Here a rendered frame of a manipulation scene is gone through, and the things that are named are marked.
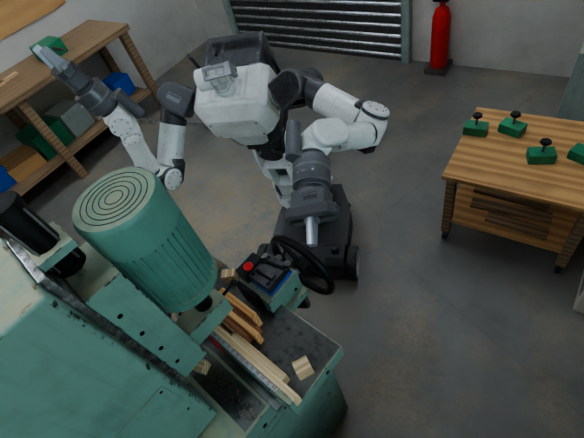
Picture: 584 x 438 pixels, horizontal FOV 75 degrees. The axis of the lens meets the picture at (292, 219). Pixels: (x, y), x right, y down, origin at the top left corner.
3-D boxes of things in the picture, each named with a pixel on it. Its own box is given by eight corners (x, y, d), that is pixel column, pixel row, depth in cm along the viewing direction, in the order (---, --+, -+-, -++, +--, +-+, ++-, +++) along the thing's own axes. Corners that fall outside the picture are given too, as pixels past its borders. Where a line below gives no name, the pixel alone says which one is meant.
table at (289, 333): (363, 328, 113) (362, 320, 109) (299, 418, 102) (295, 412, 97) (231, 242, 147) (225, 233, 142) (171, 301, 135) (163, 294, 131)
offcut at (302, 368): (300, 381, 102) (297, 376, 99) (294, 367, 105) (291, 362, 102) (315, 373, 103) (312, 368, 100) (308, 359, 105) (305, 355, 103)
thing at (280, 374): (290, 379, 103) (287, 374, 100) (285, 385, 102) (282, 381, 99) (162, 271, 137) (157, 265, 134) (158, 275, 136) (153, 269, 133)
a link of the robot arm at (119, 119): (87, 101, 114) (117, 127, 122) (86, 117, 107) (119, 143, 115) (115, 77, 113) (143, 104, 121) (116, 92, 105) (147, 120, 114)
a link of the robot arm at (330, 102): (381, 147, 117) (321, 115, 124) (399, 108, 109) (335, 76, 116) (365, 157, 108) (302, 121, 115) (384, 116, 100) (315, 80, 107)
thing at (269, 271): (292, 272, 117) (288, 262, 113) (268, 299, 113) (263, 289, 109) (262, 253, 125) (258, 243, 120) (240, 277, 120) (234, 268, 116)
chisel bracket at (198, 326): (235, 310, 110) (225, 296, 104) (200, 349, 105) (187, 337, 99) (219, 297, 114) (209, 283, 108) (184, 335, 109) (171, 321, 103)
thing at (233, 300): (262, 323, 115) (256, 313, 110) (258, 328, 114) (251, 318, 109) (229, 297, 124) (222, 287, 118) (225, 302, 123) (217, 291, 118)
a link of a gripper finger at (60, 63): (46, 43, 95) (69, 63, 99) (37, 53, 94) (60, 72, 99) (47, 43, 94) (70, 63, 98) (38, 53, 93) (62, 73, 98)
